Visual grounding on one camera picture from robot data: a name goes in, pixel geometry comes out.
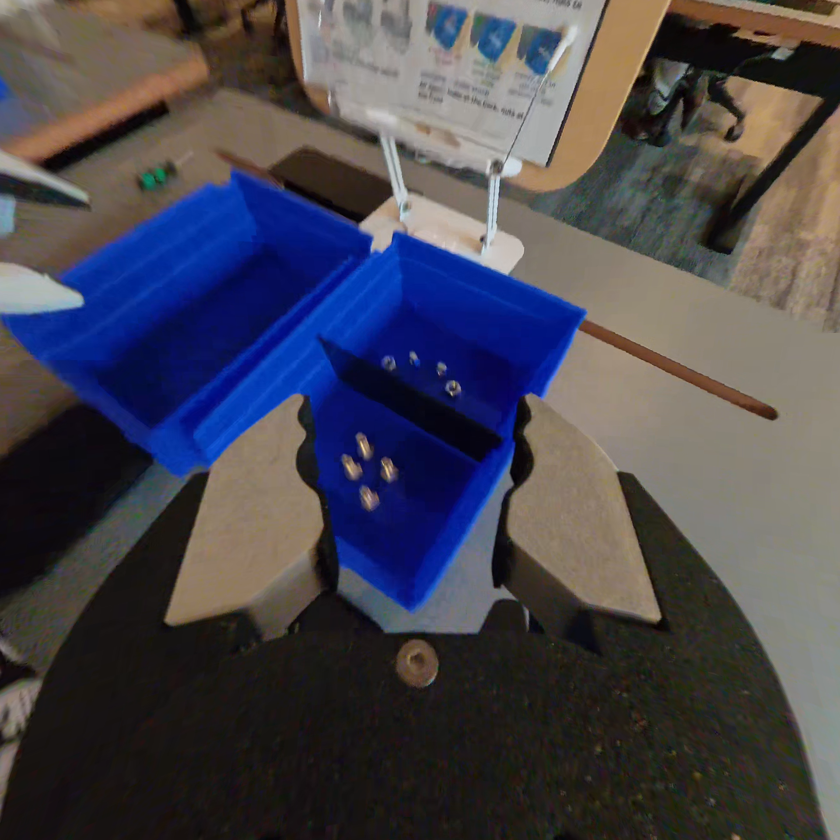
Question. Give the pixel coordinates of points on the black quilted armrest pad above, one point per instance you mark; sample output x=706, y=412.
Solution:
x=59, y=499

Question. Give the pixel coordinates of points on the blue divided plastic bin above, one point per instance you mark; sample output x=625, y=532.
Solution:
x=420, y=525

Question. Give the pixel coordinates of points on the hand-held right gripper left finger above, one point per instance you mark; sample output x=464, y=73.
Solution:
x=249, y=525

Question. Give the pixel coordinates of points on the tan rounded wooden panel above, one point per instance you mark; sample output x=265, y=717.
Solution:
x=623, y=98

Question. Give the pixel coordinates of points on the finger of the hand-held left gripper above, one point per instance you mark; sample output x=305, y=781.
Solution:
x=33, y=292
x=26, y=176

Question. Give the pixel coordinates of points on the instruction sheet sign stand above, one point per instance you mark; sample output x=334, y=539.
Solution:
x=394, y=65

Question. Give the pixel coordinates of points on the long wooden-edged desk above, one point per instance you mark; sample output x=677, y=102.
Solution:
x=754, y=65

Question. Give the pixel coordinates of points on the black bin divider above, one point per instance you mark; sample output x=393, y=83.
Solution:
x=420, y=413

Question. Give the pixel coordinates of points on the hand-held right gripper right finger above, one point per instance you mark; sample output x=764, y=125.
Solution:
x=571, y=525

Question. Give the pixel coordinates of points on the small green object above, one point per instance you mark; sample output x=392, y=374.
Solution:
x=154, y=177

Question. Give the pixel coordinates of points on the grey desk with wooden edge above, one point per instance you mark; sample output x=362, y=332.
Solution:
x=79, y=72

